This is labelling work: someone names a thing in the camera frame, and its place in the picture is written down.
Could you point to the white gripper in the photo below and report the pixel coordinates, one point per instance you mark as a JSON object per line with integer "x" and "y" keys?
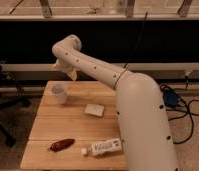
{"x": 65, "y": 67}

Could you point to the white wall plug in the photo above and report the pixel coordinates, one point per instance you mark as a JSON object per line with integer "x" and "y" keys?
{"x": 187, "y": 72}

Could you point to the white tube with cap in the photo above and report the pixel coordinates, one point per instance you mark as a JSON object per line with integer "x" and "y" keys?
{"x": 102, "y": 147}

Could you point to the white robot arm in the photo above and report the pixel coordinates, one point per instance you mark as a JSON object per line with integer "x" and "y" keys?
{"x": 142, "y": 118}

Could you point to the blue power adapter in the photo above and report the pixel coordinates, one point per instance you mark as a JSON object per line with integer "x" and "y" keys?
{"x": 170, "y": 99}

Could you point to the red chili pepper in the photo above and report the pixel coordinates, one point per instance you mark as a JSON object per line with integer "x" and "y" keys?
{"x": 61, "y": 145}

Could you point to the white sponge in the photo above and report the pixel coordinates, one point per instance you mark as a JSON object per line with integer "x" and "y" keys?
{"x": 94, "y": 109}

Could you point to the black office chair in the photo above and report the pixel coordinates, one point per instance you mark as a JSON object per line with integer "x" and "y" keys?
{"x": 9, "y": 139}

